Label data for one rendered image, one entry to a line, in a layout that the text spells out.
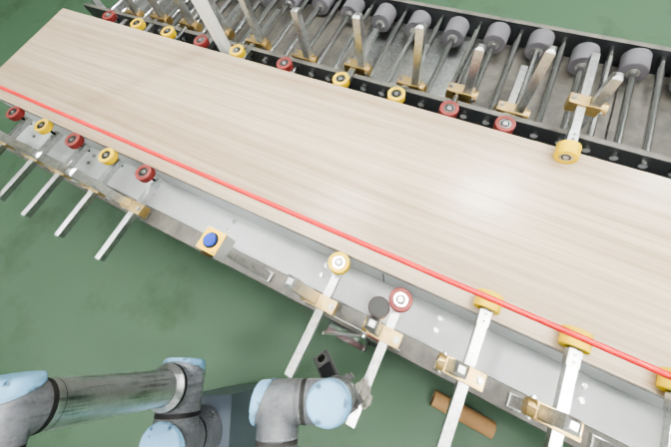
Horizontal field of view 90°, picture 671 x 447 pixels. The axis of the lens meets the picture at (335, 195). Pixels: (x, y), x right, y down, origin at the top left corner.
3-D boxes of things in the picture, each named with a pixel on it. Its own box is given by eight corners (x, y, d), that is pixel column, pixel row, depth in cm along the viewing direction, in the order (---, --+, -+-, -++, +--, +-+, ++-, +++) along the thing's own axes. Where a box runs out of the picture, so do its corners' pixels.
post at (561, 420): (511, 407, 119) (581, 438, 76) (501, 402, 120) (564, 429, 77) (514, 397, 120) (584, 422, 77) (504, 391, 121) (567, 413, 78)
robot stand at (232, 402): (276, 435, 181) (227, 471, 127) (231, 437, 184) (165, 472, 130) (277, 382, 192) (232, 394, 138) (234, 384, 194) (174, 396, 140)
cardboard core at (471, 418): (492, 440, 160) (430, 406, 170) (488, 437, 168) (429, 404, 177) (497, 422, 163) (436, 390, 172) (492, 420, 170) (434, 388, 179)
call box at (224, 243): (225, 261, 104) (213, 255, 97) (207, 252, 106) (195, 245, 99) (237, 241, 106) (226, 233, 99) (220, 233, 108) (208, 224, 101)
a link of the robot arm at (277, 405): (243, 443, 70) (303, 443, 68) (248, 379, 75) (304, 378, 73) (259, 433, 78) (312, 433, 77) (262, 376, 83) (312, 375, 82)
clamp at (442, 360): (477, 392, 99) (481, 394, 95) (432, 369, 103) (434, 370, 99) (483, 371, 101) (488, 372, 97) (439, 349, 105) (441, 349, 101)
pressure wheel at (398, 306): (405, 318, 122) (407, 315, 112) (385, 308, 124) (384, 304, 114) (413, 297, 124) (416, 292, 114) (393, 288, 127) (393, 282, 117)
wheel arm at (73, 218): (65, 238, 157) (57, 235, 153) (61, 235, 158) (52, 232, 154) (125, 163, 170) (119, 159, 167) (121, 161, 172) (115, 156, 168)
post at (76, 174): (150, 220, 170) (68, 175, 127) (145, 217, 171) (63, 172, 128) (154, 214, 171) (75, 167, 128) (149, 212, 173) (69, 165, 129)
